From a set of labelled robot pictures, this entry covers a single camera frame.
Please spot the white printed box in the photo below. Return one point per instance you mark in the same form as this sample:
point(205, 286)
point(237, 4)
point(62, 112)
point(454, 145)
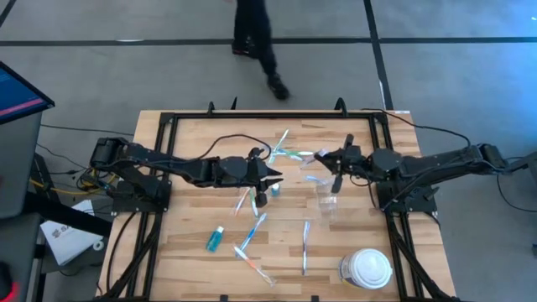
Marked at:
point(67, 241)

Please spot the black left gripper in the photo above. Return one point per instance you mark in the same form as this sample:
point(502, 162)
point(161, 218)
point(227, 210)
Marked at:
point(257, 172)

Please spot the white lidded tub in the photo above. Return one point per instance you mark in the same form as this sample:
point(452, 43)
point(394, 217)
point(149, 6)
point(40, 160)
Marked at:
point(366, 268)

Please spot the large blue screen monitor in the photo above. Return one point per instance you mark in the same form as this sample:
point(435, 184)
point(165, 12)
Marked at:
point(17, 98)

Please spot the grey monitor stand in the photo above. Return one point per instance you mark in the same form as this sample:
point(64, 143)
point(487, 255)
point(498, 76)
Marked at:
point(19, 168)

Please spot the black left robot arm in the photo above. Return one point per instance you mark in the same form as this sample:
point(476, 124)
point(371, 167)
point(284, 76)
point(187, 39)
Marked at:
point(176, 164)

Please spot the orange toothbrush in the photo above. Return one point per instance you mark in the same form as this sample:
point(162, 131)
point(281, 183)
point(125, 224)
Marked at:
point(251, 263)
point(242, 201)

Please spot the large black frame hook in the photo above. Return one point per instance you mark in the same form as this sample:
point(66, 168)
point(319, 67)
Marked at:
point(340, 107)

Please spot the glowing computer mouse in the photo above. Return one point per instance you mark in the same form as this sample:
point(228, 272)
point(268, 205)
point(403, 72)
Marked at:
point(8, 289)

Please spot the small black frame hook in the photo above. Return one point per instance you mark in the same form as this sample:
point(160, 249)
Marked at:
point(234, 104)
point(211, 108)

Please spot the black aluminium table frame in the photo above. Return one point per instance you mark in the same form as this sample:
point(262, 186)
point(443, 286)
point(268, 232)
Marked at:
point(272, 115)

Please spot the pale toothbrush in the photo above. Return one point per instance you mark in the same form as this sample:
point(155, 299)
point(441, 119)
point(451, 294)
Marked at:
point(312, 159)

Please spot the grey furniture leg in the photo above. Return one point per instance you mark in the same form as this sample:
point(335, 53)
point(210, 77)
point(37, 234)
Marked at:
point(522, 164)

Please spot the black desk frame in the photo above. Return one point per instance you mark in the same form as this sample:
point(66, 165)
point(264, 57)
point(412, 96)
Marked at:
point(67, 216)

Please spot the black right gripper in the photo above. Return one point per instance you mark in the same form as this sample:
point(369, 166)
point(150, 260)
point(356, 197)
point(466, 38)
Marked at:
point(354, 161)

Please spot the purple toothbrush in clear wrapper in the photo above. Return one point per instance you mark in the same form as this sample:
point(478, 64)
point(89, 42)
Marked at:
point(306, 247)

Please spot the white tape roll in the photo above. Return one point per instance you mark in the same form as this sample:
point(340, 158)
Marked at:
point(98, 245)

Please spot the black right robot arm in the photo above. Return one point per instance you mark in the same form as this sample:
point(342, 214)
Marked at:
point(436, 165)

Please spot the person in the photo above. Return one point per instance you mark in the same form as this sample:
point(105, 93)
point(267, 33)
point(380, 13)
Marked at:
point(256, 42)

